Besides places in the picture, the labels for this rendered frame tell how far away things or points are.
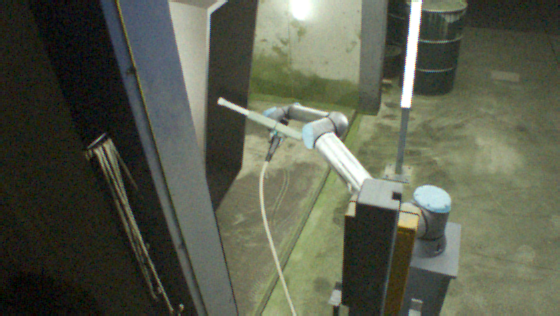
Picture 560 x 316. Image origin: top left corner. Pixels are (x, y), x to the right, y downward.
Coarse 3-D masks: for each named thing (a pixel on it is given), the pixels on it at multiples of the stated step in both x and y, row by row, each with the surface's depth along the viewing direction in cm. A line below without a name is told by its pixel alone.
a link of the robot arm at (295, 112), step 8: (296, 104) 254; (288, 112) 249; (296, 112) 240; (304, 112) 232; (312, 112) 226; (320, 112) 220; (336, 112) 207; (288, 120) 254; (296, 120) 244; (304, 120) 232; (312, 120) 223; (336, 120) 199; (344, 120) 203; (344, 128) 201
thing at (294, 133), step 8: (224, 104) 221; (232, 104) 221; (248, 112) 221; (256, 120) 220; (264, 120) 219; (272, 120) 220; (272, 128) 219; (280, 128) 219; (288, 128) 219; (296, 128) 220; (280, 136) 219; (288, 136) 219; (296, 136) 219; (272, 144) 221; (272, 152) 221
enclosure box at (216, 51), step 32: (192, 0) 145; (224, 0) 153; (256, 0) 195; (192, 32) 147; (224, 32) 210; (192, 64) 155; (224, 64) 221; (192, 96) 164; (224, 96) 233; (224, 128) 247; (224, 160) 262; (224, 192) 243
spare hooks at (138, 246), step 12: (108, 132) 81; (96, 144) 81; (108, 144) 80; (84, 156) 79; (108, 156) 80; (108, 168) 81; (108, 180) 82; (120, 180) 86; (132, 180) 88; (120, 192) 87; (120, 216) 89; (132, 216) 89; (132, 228) 94; (132, 240) 96; (144, 252) 95; (144, 264) 100; (144, 276) 104; (156, 276) 100; (156, 300) 107; (168, 300) 106
